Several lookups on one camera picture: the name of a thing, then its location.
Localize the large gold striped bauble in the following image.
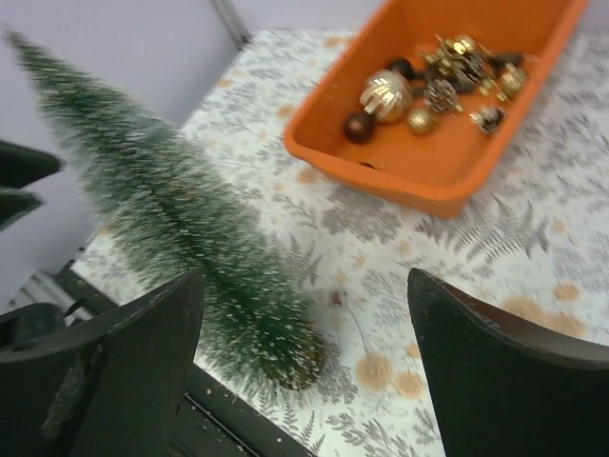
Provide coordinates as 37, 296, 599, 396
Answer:
359, 70, 414, 124

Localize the small green christmas tree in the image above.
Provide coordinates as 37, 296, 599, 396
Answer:
4, 30, 324, 390

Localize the orange plastic tub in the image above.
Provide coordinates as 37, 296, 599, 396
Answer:
285, 1, 586, 218

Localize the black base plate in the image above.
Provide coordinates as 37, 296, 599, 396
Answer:
51, 264, 317, 456

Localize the aluminium frame post left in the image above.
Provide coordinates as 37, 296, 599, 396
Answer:
210, 0, 251, 50

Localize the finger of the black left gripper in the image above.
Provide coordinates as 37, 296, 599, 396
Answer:
0, 140, 62, 189
0, 189, 43, 230

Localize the small gold bauble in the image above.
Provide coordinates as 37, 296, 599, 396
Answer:
406, 108, 439, 136

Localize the gold and brown ornament pile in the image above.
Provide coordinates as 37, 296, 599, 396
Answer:
421, 34, 524, 96

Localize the brown pine cone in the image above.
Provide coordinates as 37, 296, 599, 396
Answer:
422, 79, 463, 113

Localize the dark brown bauble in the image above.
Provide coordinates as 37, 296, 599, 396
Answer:
343, 111, 376, 145

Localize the gold wrapped round ornament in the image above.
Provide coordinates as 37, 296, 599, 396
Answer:
497, 63, 528, 101

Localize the floral patterned table mat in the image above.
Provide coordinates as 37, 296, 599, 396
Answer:
184, 30, 608, 456

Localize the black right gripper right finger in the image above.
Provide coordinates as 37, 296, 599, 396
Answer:
407, 268, 608, 456

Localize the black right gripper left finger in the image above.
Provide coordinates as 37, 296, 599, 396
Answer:
1, 273, 205, 456

